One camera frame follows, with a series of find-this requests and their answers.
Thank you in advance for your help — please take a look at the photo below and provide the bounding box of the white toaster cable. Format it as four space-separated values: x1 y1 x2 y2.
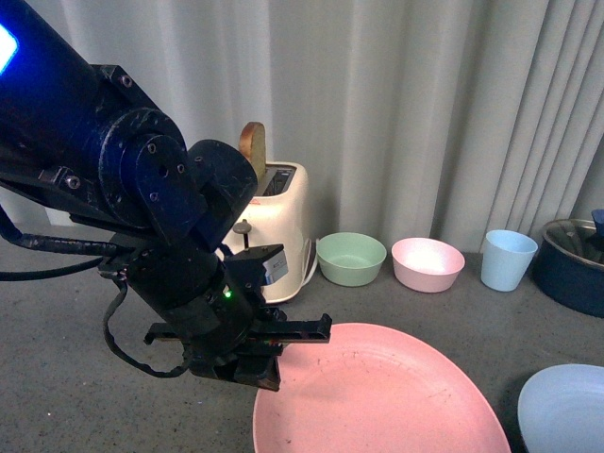
301 238 320 287

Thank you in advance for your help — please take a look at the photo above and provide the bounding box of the dark blue saucepan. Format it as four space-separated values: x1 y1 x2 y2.
532 231 603 318

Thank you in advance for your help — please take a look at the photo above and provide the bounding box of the pink bowl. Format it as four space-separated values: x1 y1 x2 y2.
392 238 465 294

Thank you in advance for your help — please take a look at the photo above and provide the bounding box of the cream toaster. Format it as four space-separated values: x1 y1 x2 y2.
225 162 313 304

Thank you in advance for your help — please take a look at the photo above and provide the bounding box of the glass pot lid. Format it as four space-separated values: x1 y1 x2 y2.
543 210 603 267

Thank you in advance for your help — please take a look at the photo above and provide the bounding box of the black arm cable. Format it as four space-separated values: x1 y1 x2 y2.
0 207 190 378

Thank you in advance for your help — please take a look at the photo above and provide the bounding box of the light blue cup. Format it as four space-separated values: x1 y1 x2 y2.
480 229 538 293

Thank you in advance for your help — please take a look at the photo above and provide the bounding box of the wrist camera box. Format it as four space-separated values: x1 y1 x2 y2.
224 243 288 291

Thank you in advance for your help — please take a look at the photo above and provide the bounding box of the green bowl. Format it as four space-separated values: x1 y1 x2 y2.
316 232 387 287

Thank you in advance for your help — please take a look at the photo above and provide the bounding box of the bread slice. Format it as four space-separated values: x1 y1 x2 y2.
239 122 266 180

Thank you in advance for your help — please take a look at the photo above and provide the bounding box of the pink plate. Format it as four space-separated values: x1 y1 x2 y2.
253 323 510 452

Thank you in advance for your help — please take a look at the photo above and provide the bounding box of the light blue plate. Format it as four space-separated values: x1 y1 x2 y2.
517 364 603 452

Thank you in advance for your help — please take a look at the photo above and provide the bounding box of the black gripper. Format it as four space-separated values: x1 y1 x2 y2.
99 244 332 392

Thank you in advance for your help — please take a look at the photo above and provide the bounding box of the grey curtain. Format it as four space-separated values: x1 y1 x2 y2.
33 1 603 252

